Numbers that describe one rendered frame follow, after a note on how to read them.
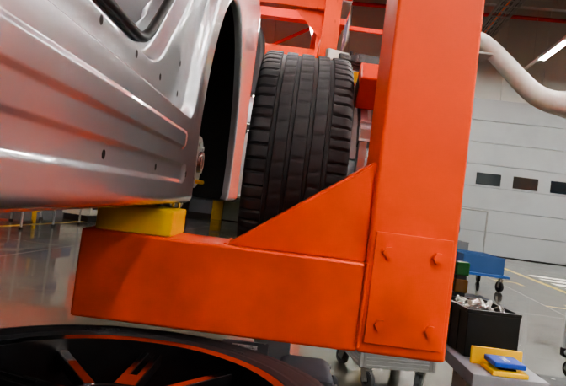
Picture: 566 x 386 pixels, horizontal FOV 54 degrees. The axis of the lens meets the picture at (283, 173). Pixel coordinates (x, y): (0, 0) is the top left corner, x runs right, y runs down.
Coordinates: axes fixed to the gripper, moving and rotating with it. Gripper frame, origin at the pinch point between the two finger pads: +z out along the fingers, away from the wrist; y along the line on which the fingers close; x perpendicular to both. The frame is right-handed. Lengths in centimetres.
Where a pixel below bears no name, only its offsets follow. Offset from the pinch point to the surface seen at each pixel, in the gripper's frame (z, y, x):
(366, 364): -70, 67, -107
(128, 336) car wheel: 55, -38, -71
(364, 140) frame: 5.7, -28.5, -27.3
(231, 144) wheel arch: 11, 51, -25
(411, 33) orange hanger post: 16, -56, -11
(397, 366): -83, 63, -107
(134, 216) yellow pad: 57, -34, -50
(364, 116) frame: 4.4, -25.3, -21.1
